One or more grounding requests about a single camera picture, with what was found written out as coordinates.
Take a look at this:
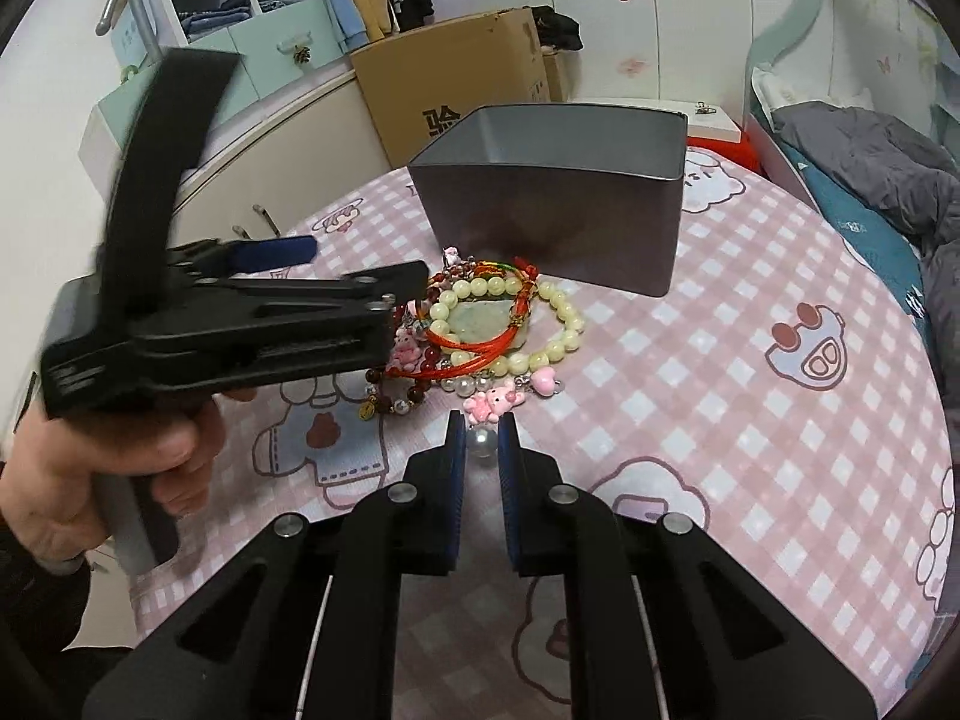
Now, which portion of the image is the pink bear charm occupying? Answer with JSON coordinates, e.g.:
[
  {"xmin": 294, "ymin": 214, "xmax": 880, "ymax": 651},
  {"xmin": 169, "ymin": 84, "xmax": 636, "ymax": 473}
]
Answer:
[{"xmin": 462, "ymin": 379, "xmax": 526, "ymax": 426}]

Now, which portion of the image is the cream bead bracelet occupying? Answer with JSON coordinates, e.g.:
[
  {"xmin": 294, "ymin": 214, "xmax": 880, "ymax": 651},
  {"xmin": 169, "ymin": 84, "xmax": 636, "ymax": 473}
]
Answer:
[{"xmin": 428, "ymin": 273, "xmax": 587, "ymax": 379}]

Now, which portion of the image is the pink bow hair clip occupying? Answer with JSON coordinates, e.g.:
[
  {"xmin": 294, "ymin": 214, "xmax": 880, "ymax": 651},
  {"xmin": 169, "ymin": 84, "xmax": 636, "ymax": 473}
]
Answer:
[{"xmin": 529, "ymin": 366, "xmax": 565, "ymax": 398}]

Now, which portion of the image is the green jade pendant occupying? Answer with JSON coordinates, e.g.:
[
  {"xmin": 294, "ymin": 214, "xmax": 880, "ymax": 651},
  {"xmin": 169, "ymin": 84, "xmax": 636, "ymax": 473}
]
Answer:
[{"xmin": 448, "ymin": 299, "xmax": 514, "ymax": 344}]

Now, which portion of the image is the person left hand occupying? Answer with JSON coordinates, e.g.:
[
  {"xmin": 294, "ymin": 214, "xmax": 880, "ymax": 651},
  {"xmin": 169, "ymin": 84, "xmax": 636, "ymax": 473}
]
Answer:
[{"xmin": 2, "ymin": 398, "xmax": 226, "ymax": 562}]

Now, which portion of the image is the cream lower cabinet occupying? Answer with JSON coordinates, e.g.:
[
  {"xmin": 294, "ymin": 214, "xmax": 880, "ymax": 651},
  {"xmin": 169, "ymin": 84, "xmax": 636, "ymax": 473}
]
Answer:
[{"xmin": 171, "ymin": 71, "xmax": 389, "ymax": 245}]

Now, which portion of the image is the teal drawer cabinet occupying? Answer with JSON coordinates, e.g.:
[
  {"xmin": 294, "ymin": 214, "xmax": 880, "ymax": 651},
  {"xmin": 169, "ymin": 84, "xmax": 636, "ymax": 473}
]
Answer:
[{"xmin": 78, "ymin": 0, "xmax": 347, "ymax": 197}]

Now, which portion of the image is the tall cardboard box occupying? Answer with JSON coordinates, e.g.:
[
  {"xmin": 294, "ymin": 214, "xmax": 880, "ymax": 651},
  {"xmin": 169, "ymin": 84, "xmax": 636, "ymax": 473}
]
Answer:
[{"xmin": 352, "ymin": 8, "xmax": 548, "ymax": 167}]

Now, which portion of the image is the metal stair handrail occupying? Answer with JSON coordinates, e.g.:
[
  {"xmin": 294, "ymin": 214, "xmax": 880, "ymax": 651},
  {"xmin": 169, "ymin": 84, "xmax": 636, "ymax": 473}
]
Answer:
[{"xmin": 94, "ymin": 0, "xmax": 163, "ymax": 64}]

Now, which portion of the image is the grey metal tin box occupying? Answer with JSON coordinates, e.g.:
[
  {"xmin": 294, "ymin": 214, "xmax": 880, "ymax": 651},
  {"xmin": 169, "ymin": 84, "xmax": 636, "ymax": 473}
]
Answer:
[{"xmin": 409, "ymin": 103, "xmax": 688, "ymax": 298}]

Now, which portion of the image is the red storage bench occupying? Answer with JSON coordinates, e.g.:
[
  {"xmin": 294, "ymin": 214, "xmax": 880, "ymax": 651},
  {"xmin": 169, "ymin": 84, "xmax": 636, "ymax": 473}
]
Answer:
[{"xmin": 686, "ymin": 133, "xmax": 761, "ymax": 172}]

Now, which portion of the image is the teal bed sheet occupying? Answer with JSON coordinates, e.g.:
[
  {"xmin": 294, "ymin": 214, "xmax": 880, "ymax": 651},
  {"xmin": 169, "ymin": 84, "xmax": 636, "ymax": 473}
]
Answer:
[{"xmin": 779, "ymin": 142, "xmax": 935, "ymax": 358}]

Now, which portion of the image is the grey duvet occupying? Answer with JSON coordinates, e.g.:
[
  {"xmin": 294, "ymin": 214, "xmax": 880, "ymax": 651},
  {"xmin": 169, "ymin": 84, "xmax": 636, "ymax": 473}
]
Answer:
[{"xmin": 771, "ymin": 99, "xmax": 960, "ymax": 421}]

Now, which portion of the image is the teal bunk bed frame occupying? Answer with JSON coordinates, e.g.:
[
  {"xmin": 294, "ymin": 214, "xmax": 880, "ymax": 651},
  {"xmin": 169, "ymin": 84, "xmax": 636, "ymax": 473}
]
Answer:
[{"xmin": 745, "ymin": 0, "xmax": 949, "ymax": 205}]

